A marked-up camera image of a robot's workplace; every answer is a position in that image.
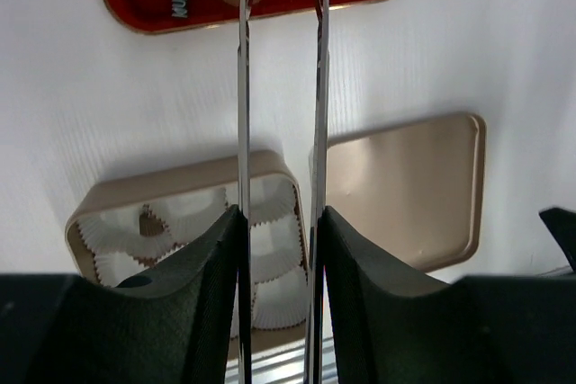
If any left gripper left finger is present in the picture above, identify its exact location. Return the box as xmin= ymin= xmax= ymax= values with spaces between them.
xmin=1 ymin=207 xmax=246 ymax=383

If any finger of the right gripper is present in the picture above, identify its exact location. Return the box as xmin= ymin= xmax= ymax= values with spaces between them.
xmin=539 ymin=207 xmax=576 ymax=272

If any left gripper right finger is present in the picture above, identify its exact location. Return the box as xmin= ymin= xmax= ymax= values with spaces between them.
xmin=319 ymin=208 xmax=575 ymax=383

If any brown heart chocolate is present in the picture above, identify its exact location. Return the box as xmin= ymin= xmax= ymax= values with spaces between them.
xmin=139 ymin=211 xmax=165 ymax=238

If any gold tin box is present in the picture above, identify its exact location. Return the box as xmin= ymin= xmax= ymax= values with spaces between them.
xmin=65 ymin=150 xmax=308 ymax=353

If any gold tin lid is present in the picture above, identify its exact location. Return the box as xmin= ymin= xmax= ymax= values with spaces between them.
xmin=325 ymin=112 xmax=487 ymax=272

